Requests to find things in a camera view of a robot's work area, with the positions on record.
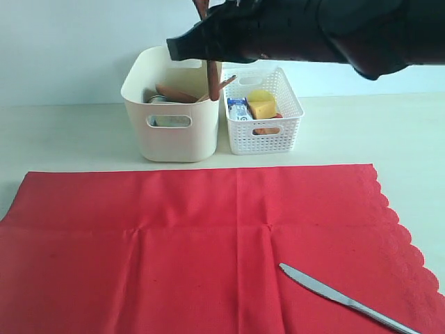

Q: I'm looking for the dark wooden spoon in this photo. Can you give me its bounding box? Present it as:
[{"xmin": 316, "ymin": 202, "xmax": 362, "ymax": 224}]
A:
[{"xmin": 192, "ymin": 0, "xmax": 220, "ymax": 101}]

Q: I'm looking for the white perforated plastic basket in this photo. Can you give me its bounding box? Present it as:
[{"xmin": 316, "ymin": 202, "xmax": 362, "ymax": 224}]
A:
[{"xmin": 222, "ymin": 67, "xmax": 304, "ymax": 155}]

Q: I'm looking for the orange fried chicken piece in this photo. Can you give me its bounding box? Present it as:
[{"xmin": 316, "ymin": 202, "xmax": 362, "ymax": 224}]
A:
[{"xmin": 253, "ymin": 127, "xmax": 280, "ymax": 136}]

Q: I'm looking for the stainless steel cup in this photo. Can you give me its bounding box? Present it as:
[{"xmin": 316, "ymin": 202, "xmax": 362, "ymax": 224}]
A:
[{"xmin": 145, "ymin": 95, "xmax": 171, "ymax": 104}]

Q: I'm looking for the brown wooden plate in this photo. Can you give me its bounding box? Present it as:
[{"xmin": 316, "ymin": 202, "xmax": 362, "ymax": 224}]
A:
[{"xmin": 155, "ymin": 83, "xmax": 197, "ymax": 104}]

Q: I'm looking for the cream plastic bin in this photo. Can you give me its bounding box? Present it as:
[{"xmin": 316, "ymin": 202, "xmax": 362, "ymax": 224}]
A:
[{"xmin": 121, "ymin": 46, "xmax": 219, "ymax": 162}]

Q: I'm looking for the pale green ceramic bowl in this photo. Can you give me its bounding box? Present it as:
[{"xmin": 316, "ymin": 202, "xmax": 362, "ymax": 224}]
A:
[{"xmin": 147, "ymin": 115, "xmax": 191, "ymax": 127}]

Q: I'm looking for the orange cheese wedge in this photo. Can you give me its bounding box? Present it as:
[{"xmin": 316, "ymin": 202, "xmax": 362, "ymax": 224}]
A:
[{"xmin": 248, "ymin": 101, "xmax": 277, "ymax": 120}]

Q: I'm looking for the yellow lemon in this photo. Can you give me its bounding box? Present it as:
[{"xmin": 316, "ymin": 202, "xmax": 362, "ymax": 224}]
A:
[{"xmin": 247, "ymin": 89, "xmax": 275, "ymax": 103}]

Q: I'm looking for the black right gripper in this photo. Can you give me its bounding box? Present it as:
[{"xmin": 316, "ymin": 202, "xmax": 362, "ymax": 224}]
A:
[{"xmin": 166, "ymin": 1, "xmax": 320, "ymax": 63}]

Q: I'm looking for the red table cloth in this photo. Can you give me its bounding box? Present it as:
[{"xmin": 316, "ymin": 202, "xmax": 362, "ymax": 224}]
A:
[{"xmin": 1, "ymin": 164, "xmax": 444, "ymax": 333}]

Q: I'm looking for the wooden chopstick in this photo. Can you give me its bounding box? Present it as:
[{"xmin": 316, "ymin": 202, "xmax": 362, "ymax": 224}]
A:
[
  {"xmin": 218, "ymin": 74, "xmax": 236, "ymax": 90},
  {"xmin": 196, "ymin": 93, "xmax": 209, "ymax": 103}
]

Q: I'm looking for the blue white milk carton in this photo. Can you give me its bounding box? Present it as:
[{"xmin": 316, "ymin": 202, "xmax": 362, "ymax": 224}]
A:
[{"xmin": 227, "ymin": 98, "xmax": 253, "ymax": 121}]

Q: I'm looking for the silver table knife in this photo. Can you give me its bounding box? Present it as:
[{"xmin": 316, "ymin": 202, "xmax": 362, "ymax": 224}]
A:
[{"xmin": 278, "ymin": 262, "xmax": 418, "ymax": 333}]

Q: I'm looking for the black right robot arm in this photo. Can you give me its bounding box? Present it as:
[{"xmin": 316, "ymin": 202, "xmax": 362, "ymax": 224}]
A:
[{"xmin": 167, "ymin": 0, "xmax": 444, "ymax": 81}]

